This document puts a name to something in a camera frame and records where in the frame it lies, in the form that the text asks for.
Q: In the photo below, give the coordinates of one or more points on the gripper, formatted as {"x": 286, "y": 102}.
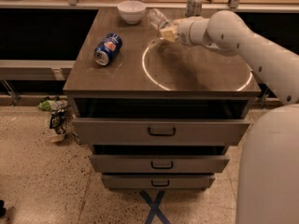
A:
{"x": 183, "y": 32}

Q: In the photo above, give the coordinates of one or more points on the clear plastic water bottle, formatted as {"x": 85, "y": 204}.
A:
{"x": 158, "y": 20}

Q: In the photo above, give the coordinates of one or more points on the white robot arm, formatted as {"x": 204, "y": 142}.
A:
{"x": 268, "y": 183}

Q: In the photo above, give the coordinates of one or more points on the white ceramic bowl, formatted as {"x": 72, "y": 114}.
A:
{"x": 131, "y": 11}

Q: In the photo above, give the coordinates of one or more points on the small white floor bowl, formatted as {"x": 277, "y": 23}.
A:
{"x": 57, "y": 138}

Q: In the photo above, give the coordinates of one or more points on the silver upright drink can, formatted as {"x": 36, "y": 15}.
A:
{"x": 193, "y": 8}

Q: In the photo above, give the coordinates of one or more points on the blue soda can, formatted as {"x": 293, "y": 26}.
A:
{"x": 107, "y": 50}

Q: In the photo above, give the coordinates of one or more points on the grey drawer cabinet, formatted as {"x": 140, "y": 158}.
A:
{"x": 154, "y": 79}

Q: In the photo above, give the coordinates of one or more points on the top grey drawer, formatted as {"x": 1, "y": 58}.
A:
{"x": 160, "y": 132}

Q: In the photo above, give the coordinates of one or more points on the grey drawer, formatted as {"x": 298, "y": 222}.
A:
{"x": 162, "y": 181}
{"x": 133, "y": 164}
{"x": 160, "y": 132}

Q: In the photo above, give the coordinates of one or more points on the black snack bag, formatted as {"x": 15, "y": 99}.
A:
{"x": 57, "y": 119}

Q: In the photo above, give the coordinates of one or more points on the green snack bag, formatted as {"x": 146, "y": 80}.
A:
{"x": 50, "y": 105}

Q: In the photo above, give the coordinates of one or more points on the middle grey drawer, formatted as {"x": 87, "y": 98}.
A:
{"x": 133, "y": 164}

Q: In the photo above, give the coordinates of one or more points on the bottom grey drawer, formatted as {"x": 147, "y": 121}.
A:
{"x": 162, "y": 181}

